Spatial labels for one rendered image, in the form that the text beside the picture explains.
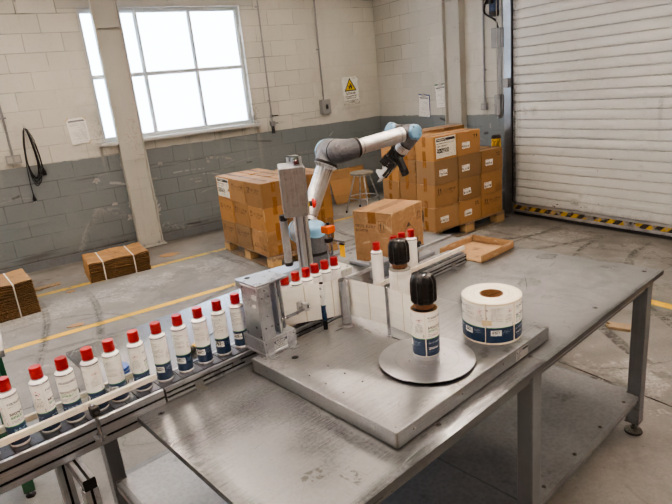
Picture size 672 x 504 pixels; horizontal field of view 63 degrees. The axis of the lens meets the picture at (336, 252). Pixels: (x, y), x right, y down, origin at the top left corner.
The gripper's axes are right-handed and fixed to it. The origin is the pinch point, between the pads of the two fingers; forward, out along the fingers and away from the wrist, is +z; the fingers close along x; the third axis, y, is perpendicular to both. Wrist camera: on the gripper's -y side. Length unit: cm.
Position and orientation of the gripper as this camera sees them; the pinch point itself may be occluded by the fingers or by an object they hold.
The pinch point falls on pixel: (382, 179)
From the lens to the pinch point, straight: 313.3
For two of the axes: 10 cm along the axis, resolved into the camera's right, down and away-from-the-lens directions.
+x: -4.8, 3.8, -7.9
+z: -5.1, 6.2, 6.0
